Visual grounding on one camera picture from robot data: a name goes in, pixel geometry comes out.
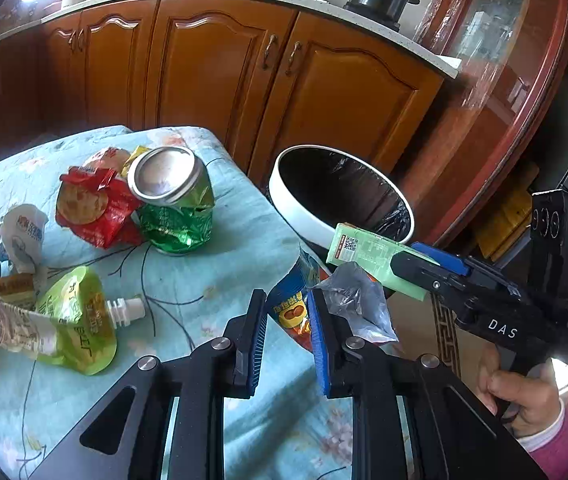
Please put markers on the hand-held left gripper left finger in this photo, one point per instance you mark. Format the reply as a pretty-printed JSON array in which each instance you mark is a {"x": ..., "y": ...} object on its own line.
[{"x": 259, "y": 340}]

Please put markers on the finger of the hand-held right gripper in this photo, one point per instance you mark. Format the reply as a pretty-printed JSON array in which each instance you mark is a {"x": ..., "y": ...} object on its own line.
[
  {"x": 423, "y": 275},
  {"x": 443, "y": 259}
]

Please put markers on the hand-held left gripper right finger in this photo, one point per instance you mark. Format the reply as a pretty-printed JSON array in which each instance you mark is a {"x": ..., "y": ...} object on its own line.
[{"x": 320, "y": 345}]

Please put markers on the blue orange snack wrapper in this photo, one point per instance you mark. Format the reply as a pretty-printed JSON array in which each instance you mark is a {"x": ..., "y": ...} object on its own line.
[{"x": 291, "y": 310}]

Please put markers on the green drink carton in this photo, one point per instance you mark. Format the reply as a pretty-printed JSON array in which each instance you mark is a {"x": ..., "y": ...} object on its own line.
[{"x": 363, "y": 255}]

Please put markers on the white round bin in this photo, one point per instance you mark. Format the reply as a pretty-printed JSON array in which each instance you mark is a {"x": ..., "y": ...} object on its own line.
[{"x": 289, "y": 202}]

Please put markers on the white plastic bag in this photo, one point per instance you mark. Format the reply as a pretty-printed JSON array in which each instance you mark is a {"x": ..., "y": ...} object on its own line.
[{"x": 21, "y": 235}]

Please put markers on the person's right hand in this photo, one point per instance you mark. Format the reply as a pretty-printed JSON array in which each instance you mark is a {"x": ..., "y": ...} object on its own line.
[{"x": 528, "y": 400}]

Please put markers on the black bin liner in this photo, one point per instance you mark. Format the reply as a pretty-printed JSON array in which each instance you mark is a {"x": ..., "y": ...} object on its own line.
[{"x": 343, "y": 185}]

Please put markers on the light blue floral tablecloth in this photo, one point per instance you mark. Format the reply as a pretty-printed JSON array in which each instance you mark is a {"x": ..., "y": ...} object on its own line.
[{"x": 244, "y": 220}]

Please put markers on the crushed green can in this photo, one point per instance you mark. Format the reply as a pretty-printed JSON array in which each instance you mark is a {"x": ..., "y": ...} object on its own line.
[{"x": 179, "y": 225}]

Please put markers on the green spout pouch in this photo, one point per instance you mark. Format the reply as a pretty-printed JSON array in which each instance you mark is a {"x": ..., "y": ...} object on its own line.
[{"x": 74, "y": 310}]

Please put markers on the red wooden glass door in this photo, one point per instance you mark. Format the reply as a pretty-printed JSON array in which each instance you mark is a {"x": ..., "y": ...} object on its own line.
[{"x": 493, "y": 60}]

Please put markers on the red snack wrapper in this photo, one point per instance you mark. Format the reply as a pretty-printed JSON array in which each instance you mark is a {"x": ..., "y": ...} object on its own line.
[{"x": 99, "y": 210}]

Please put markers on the yellow wrapper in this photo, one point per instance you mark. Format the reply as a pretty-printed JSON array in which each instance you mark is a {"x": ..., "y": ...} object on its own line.
[{"x": 136, "y": 157}]

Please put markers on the pale orange wrapper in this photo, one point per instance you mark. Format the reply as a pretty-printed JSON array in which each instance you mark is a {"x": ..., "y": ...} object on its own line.
[{"x": 106, "y": 159}]

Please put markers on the black gas stove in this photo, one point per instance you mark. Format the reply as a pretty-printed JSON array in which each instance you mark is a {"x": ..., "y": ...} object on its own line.
[{"x": 378, "y": 21}]

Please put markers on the beige crumpled packet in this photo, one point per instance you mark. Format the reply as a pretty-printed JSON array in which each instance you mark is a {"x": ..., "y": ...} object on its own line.
[{"x": 9, "y": 292}]

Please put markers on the wooden kitchen cabinet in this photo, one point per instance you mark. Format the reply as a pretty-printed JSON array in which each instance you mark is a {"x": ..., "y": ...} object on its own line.
[{"x": 204, "y": 70}]

